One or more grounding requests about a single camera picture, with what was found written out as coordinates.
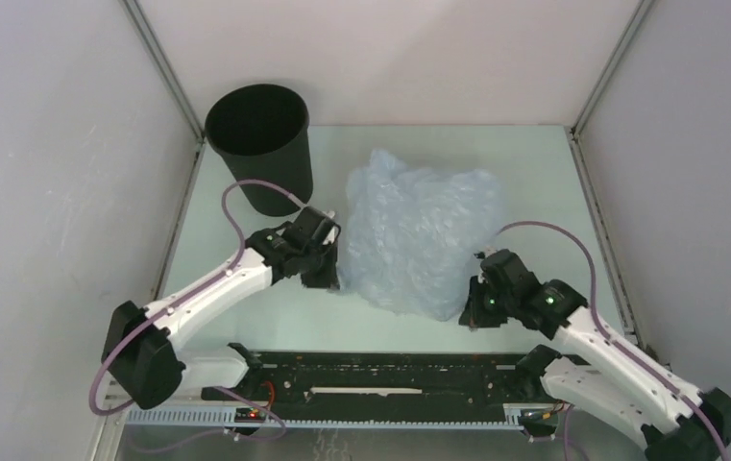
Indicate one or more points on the light blue plastic trash bag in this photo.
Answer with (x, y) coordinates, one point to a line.
(411, 235)

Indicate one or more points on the small circuit board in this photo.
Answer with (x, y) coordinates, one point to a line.
(249, 415)

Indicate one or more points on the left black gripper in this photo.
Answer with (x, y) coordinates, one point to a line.
(328, 278)

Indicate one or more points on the black cylindrical trash bin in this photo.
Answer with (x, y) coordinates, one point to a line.
(260, 131)

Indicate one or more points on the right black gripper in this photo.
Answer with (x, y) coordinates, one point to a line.
(473, 313)

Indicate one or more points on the right aluminium corner post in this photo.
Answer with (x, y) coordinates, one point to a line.
(631, 29)

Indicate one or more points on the aluminium corner post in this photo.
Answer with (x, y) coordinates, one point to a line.
(150, 41)
(631, 29)

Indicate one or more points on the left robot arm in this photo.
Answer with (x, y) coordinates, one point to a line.
(144, 350)

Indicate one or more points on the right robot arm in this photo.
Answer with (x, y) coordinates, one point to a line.
(588, 365)

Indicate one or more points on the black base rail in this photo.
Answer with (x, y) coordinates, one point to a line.
(426, 387)

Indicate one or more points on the left aluminium corner post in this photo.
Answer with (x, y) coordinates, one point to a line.
(150, 41)

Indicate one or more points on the grey toothed cable duct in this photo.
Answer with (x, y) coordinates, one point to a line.
(222, 416)

